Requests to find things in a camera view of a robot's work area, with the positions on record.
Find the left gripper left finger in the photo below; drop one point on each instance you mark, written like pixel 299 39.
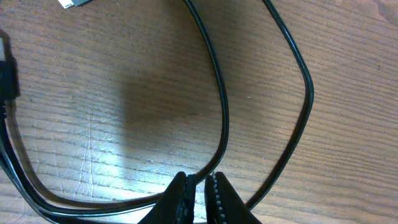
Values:
pixel 176 205

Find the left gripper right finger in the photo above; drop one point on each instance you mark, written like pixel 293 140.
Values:
pixel 223 204

